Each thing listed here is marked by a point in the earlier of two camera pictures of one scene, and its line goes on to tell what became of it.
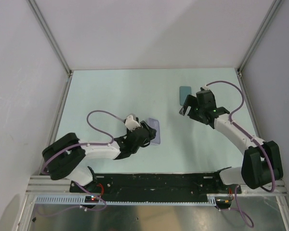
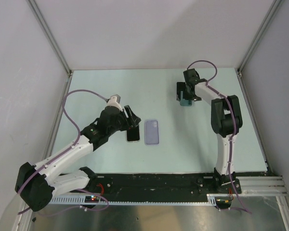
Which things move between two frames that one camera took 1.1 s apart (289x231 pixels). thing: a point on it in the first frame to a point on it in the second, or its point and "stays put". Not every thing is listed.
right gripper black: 190,101 to 182,86
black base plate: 158,187 stays put
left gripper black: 152,132 to 132,119
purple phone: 154,124 stays put
